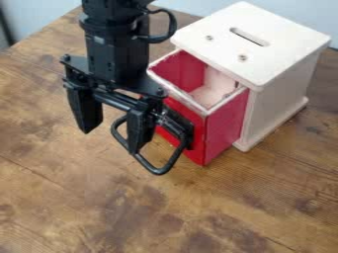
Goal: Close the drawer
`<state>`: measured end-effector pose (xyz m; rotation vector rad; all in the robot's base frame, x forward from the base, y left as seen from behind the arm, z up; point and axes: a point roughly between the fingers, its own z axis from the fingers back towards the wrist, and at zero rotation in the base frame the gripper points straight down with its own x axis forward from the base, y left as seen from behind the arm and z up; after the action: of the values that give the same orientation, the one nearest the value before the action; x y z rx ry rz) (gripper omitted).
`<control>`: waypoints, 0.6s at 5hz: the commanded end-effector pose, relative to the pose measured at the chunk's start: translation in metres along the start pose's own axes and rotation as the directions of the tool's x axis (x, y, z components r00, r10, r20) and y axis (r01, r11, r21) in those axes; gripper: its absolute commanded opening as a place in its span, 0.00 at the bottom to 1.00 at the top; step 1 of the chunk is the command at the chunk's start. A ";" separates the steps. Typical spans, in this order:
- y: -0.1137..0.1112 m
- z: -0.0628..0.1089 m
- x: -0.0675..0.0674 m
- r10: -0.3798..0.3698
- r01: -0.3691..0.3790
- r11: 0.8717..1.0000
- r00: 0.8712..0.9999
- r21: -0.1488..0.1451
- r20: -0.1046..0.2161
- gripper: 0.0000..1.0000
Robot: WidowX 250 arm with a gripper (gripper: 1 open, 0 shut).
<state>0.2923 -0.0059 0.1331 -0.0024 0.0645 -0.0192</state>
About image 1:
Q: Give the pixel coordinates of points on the white wooden box cabinet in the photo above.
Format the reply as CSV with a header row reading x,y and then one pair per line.
x,y
265,51

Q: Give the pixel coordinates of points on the black metal drawer handle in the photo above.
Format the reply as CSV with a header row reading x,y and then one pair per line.
x,y
173,138

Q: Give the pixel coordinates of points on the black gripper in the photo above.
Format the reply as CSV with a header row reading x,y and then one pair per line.
x,y
114,67

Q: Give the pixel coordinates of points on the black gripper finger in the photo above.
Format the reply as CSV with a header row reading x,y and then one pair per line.
x,y
142,121

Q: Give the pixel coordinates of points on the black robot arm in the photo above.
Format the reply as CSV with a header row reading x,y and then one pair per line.
x,y
114,9

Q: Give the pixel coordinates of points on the red wooden drawer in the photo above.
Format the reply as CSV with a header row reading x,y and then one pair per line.
x,y
209,98

